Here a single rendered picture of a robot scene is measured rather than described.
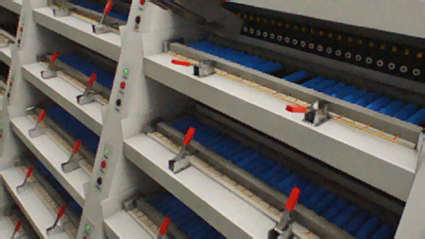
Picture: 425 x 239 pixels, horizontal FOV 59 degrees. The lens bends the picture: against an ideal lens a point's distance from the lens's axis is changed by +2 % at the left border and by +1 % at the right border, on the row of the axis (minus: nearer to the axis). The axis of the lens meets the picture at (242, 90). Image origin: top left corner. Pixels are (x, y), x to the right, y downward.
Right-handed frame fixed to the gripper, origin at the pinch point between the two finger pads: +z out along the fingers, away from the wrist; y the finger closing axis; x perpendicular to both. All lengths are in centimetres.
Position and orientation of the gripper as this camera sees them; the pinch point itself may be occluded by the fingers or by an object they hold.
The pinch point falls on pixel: (212, 19)
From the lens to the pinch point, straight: 50.4
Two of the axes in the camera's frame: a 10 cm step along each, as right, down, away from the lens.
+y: -7.1, -2.9, 6.5
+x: -3.7, 9.3, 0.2
